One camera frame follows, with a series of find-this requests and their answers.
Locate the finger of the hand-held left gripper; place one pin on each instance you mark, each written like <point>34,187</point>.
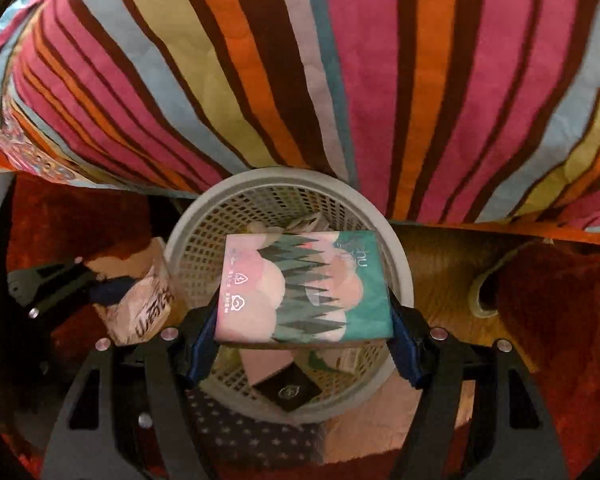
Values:
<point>55,285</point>

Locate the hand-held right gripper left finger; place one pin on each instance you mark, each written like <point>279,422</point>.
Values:
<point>202,345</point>

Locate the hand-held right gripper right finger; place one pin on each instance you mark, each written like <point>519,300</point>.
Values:
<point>405,350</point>

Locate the pink paper card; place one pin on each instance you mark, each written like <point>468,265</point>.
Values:
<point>265,365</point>

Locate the brown printed snack bag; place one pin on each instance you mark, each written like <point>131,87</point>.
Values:
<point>140,305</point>

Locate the small green white box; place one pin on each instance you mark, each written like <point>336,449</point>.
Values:
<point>330,360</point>

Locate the small black box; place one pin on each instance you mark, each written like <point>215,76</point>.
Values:
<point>287,390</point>

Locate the teal pink tissue packet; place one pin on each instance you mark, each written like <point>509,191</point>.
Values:
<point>305,290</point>

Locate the grey mesh waste basket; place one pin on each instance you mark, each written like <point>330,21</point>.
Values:
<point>205,220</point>

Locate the beige slipper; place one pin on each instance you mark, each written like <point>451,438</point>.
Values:
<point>485,290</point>

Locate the dark star patterned clothing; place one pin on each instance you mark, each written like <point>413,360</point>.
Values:
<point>250,435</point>

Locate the red shaggy rug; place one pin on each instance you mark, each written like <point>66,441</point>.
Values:
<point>555,335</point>

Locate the colourful striped blanket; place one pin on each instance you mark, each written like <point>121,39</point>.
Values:
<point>330,60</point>

